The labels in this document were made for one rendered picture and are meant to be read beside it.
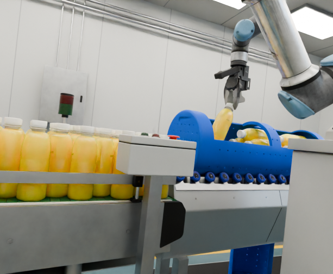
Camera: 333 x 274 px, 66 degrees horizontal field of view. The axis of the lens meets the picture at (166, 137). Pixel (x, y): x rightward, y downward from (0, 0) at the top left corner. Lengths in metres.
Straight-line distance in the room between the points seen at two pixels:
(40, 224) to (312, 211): 0.80
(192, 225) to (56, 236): 0.53
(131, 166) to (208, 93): 4.47
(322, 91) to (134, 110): 3.78
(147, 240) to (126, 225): 0.09
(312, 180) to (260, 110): 4.90
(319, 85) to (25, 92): 3.93
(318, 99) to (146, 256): 0.67
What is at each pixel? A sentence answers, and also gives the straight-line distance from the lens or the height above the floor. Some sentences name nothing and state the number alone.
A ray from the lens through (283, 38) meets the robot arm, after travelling 0.84.
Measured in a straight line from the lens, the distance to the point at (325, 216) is 0.94.
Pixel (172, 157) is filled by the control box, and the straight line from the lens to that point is 0.70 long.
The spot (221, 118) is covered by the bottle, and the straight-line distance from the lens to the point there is 1.14.
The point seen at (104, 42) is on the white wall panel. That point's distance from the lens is 4.53.
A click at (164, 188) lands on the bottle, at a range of 0.87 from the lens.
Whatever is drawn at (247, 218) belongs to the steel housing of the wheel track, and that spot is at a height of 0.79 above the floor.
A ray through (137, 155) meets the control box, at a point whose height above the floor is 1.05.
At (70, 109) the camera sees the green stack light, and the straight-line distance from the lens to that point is 1.29.
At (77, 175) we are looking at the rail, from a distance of 0.76.
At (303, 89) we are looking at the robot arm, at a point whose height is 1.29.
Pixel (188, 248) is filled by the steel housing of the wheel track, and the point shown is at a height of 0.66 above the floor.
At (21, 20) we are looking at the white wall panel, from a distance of 4.56.
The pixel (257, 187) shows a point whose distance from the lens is 1.27.
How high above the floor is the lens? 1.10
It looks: level
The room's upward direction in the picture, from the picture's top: 6 degrees clockwise
